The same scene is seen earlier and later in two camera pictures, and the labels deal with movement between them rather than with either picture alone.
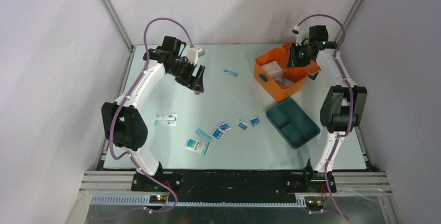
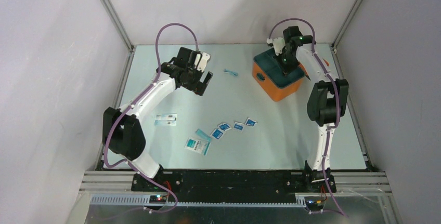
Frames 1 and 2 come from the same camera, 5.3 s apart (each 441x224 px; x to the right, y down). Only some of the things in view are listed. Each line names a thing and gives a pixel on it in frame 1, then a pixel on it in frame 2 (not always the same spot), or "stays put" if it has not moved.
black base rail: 249,185 stays put
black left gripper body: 183,71 → 193,83
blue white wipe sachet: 217,134 stays put
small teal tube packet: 229,71 stays put
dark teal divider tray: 293,122 → 268,65
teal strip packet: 202,135 stays put
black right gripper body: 299,55 → 289,63
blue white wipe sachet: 224,127 stays put
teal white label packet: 197,145 stays put
